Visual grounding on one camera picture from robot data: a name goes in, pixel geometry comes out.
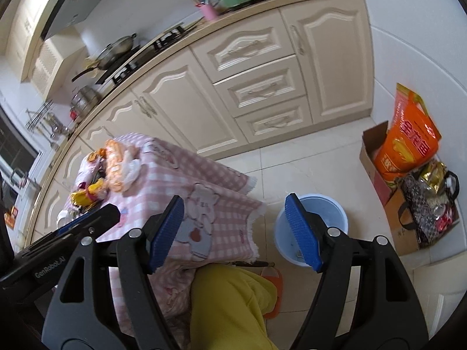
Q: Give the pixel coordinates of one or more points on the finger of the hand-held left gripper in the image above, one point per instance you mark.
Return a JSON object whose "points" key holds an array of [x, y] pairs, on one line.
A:
{"points": [[74, 225]]}

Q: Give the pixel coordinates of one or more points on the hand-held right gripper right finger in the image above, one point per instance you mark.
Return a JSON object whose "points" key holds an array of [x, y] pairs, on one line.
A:
{"points": [[302, 229]]}

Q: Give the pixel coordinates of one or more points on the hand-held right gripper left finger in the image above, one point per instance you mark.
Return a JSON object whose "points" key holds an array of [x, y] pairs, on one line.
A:
{"points": [[166, 233]]}

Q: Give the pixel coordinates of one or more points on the blue plastic bucket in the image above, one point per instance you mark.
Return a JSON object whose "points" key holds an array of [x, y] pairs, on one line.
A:
{"points": [[328, 218]]}

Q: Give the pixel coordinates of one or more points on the yellow snack wrapper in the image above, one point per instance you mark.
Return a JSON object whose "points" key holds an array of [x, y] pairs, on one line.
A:
{"points": [[85, 195]]}

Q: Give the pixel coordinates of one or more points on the dark snack wrapper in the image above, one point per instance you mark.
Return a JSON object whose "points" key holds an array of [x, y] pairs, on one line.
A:
{"points": [[94, 181]]}

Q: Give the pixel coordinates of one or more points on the orange slipper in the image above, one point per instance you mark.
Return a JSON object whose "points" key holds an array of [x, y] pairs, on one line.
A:
{"points": [[273, 280]]}

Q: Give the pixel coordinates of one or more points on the pink checked tablecloth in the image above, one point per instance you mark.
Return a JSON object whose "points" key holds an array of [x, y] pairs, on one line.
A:
{"points": [[219, 189]]}

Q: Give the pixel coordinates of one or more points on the orange white snack bag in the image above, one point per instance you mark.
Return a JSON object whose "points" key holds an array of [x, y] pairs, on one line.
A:
{"points": [[115, 167]]}

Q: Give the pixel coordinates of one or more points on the white plastic bag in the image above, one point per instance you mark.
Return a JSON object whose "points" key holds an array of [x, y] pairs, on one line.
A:
{"points": [[129, 169]]}

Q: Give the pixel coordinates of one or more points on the person's yellow trouser leg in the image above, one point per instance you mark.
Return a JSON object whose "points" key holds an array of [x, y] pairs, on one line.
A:
{"points": [[226, 306]]}

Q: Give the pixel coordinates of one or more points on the cream kitchen cabinet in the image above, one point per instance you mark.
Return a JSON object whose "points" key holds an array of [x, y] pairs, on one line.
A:
{"points": [[277, 138]]}

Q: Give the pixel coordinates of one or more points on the plain brown cardboard box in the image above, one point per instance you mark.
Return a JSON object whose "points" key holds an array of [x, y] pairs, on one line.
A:
{"points": [[401, 229]]}

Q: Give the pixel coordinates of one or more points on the window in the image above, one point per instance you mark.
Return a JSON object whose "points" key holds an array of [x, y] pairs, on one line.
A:
{"points": [[14, 146]]}

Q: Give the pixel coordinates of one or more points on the cream cabinet drawer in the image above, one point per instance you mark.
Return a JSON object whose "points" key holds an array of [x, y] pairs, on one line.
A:
{"points": [[275, 122], [244, 45], [261, 87]]}

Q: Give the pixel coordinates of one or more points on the steel cooking pot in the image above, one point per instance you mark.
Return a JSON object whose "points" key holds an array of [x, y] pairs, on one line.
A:
{"points": [[85, 98]]}

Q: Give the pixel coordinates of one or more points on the orange rice bag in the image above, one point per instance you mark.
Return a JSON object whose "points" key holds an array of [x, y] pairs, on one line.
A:
{"points": [[405, 146]]}

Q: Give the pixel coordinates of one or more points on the gold foil packet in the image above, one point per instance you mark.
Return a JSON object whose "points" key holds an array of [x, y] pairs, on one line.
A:
{"points": [[432, 175]]}

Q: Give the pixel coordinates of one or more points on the black gas stove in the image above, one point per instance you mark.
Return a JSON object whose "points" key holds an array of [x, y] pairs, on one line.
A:
{"points": [[146, 58]]}

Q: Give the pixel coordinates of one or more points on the steel wok with lid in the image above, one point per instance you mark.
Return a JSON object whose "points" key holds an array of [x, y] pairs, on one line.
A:
{"points": [[113, 49]]}

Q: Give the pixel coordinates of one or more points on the range hood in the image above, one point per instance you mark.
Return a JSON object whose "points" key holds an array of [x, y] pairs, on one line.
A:
{"points": [[73, 3]]}

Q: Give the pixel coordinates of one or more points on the pink utensil holder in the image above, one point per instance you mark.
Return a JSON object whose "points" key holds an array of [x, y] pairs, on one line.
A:
{"points": [[209, 11]]}

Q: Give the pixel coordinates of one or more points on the cream wall cabinet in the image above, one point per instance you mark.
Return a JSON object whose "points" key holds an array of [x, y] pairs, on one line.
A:
{"points": [[25, 32]]}

